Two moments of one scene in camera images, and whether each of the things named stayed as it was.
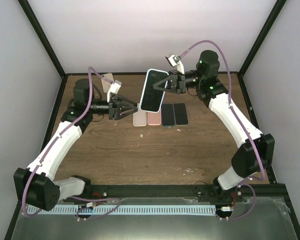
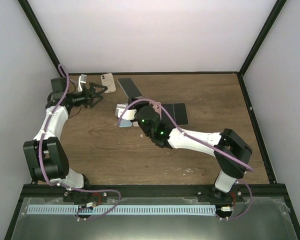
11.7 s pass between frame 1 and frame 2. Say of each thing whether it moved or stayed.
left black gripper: moved
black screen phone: stayed
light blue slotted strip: stayed
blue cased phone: moved
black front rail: stayed
